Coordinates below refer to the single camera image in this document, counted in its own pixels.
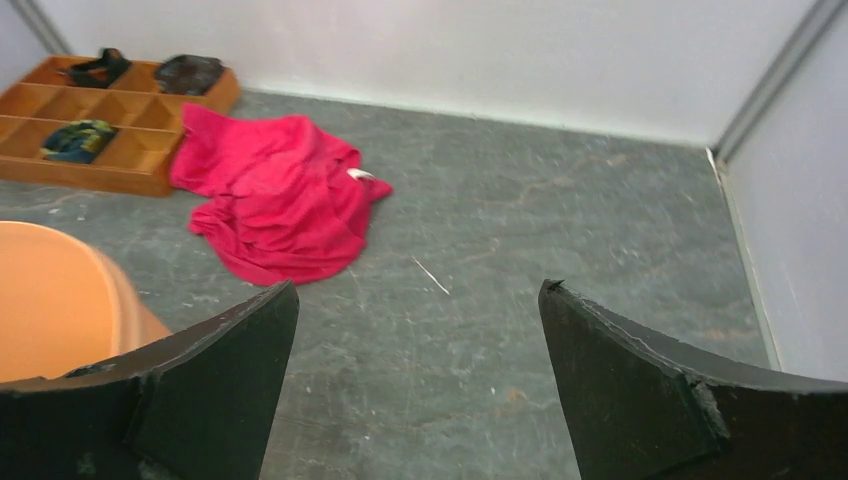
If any red crumpled cloth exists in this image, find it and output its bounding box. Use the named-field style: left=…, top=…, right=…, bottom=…
left=170, top=104, right=393, bottom=286

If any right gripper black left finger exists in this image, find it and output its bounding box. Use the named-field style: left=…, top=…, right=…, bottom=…
left=1, top=282, right=299, bottom=479

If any blue green rolled item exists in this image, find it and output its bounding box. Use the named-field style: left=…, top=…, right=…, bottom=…
left=41, top=119, right=119, bottom=165

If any dark rolled item back right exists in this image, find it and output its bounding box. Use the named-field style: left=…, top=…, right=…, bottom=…
left=153, top=54, right=224, bottom=96

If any black rolled item back left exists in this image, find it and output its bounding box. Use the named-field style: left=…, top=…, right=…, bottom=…
left=64, top=47, right=132, bottom=89

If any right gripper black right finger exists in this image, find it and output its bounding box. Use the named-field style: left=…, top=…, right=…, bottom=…
left=538, top=280, right=847, bottom=479

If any wooden compartment tray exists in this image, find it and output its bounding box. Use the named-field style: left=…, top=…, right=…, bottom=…
left=1, top=55, right=241, bottom=197

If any orange plastic trash bin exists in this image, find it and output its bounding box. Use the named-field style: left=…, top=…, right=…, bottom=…
left=1, top=221, right=170, bottom=382

